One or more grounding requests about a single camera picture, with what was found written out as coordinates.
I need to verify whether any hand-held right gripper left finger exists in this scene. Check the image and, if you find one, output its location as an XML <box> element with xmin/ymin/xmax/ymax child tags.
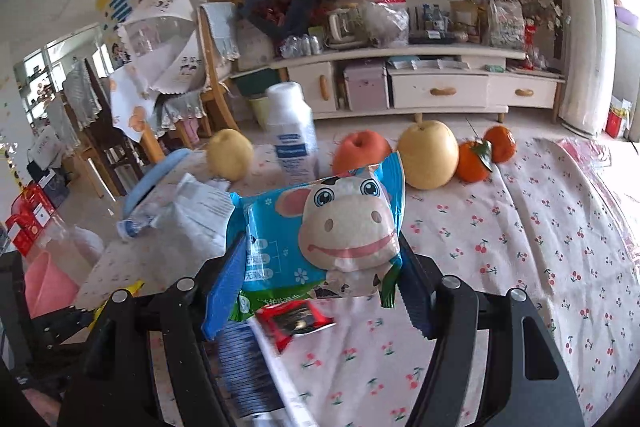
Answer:
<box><xmin>57</xmin><ymin>232</ymin><xmax>251</xmax><ymax>427</ymax></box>

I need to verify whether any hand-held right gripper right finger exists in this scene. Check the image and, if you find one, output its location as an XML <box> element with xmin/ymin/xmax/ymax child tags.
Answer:
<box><xmin>397</xmin><ymin>234</ymin><xmax>586</xmax><ymax>427</ymax></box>

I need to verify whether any red snack wrapper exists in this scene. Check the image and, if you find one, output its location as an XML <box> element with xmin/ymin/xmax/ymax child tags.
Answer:
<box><xmin>255</xmin><ymin>299</ymin><xmax>336</xmax><ymax>354</ymax></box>

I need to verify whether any printed paper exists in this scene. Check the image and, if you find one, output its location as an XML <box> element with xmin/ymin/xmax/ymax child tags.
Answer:
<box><xmin>150</xmin><ymin>173</ymin><xmax>236</xmax><ymax>258</ymax></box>

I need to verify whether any blue white milk carton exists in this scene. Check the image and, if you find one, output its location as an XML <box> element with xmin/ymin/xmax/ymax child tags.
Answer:
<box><xmin>217</xmin><ymin>302</ymin><xmax>321</xmax><ymax>427</ymax></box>

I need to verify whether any cow print snack packet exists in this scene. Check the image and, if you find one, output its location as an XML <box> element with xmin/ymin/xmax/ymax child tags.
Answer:
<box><xmin>227</xmin><ymin>152</ymin><xmax>406</xmax><ymax>323</ymax></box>

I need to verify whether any cherry print tablecloth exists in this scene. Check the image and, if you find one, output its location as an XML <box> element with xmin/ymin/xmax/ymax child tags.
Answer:
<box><xmin>75</xmin><ymin>122</ymin><xmax>640</xmax><ymax>427</ymax></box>

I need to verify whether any crushed clear plastic bottle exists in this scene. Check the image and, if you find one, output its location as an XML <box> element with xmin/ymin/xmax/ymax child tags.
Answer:
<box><xmin>117</xmin><ymin>199</ymin><xmax>176</xmax><ymax>238</ymax></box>

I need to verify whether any small yellow pear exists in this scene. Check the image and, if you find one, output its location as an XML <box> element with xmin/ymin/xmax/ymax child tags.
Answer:
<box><xmin>206</xmin><ymin>128</ymin><xmax>254</xmax><ymax>182</ymax></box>

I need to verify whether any tangerine with leaf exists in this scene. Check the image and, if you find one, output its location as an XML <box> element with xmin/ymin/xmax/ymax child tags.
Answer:
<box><xmin>455</xmin><ymin>139</ymin><xmax>493</xmax><ymax>184</ymax></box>

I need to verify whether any large yellow pear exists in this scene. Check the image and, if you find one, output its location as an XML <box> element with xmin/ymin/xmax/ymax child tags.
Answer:
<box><xmin>397</xmin><ymin>119</ymin><xmax>460</xmax><ymax>191</ymax></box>

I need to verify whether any red apple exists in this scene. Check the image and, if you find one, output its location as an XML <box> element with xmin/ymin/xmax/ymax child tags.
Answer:
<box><xmin>331</xmin><ymin>130</ymin><xmax>393</xmax><ymax>176</ymax></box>

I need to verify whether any white plastic bottle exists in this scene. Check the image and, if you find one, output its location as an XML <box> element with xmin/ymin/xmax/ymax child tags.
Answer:
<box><xmin>265</xmin><ymin>82</ymin><xmax>321</xmax><ymax>185</ymax></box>

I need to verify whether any pink bin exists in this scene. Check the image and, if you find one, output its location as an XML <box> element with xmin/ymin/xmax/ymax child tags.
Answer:
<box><xmin>22</xmin><ymin>249</ymin><xmax>81</xmax><ymax>320</ymax></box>

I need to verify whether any plain tangerine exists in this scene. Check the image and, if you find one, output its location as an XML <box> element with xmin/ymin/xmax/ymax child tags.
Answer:
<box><xmin>482</xmin><ymin>125</ymin><xmax>517</xmax><ymax>164</ymax></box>

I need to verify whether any green waste bin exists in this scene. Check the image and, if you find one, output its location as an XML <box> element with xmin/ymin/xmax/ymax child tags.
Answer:
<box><xmin>247</xmin><ymin>94</ymin><xmax>276</xmax><ymax>130</ymax></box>

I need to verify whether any wooden chair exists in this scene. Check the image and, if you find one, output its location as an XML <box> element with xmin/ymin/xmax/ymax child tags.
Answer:
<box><xmin>197</xmin><ymin>2</ymin><xmax>241</xmax><ymax>132</ymax></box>

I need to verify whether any white television cabinet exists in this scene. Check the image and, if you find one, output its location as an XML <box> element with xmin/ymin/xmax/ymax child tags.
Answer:
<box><xmin>230</xmin><ymin>0</ymin><xmax>568</xmax><ymax>122</ymax></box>

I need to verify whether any pink storage box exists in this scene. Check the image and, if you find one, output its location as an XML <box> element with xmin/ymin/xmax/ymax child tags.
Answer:
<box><xmin>342</xmin><ymin>59</ymin><xmax>391</xmax><ymax>112</ymax></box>

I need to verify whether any red printed cloth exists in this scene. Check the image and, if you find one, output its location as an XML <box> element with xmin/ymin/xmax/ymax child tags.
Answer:
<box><xmin>557</xmin><ymin>138</ymin><xmax>613</xmax><ymax>168</ymax></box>

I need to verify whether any white printed hanging cloth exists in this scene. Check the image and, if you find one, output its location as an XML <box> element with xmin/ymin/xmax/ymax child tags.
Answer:
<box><xmin>107</xmin><ymin>0</ymin><xmax>211</xmax><ymax>142</ymax></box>

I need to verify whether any grey lace towel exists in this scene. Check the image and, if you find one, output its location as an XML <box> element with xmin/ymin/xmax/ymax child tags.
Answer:
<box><xmin>200</xmin><ymin>2</ymin><xmax>240</xmax><ymax>60</ymax></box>

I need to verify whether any dark wrapped flower bouquet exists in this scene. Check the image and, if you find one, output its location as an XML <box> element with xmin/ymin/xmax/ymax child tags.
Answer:
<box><xmin>237</xmin><ymin>0</ymin><xmax>321</xmax><ymax>42</ymax></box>

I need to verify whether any white electric kettle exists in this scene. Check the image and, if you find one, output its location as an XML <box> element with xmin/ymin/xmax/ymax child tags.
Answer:
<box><xmin>327</xmin><ymin>7</ymin><xmax>363</xmax><ymax>48</ymax></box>

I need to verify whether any clear plastic bag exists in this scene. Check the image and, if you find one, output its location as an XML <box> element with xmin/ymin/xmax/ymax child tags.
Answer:
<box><xmin>485</xmin><ymin>0</ymin><xmax>526</xmax><ymax>50</ymax></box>

